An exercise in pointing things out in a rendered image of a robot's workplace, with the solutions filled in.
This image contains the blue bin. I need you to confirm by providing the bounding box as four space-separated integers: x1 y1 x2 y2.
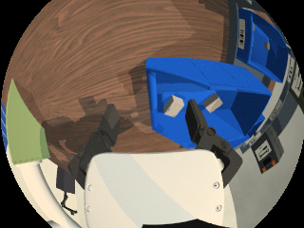
229 114 265 148
145 58 272 149
236 9 289 83

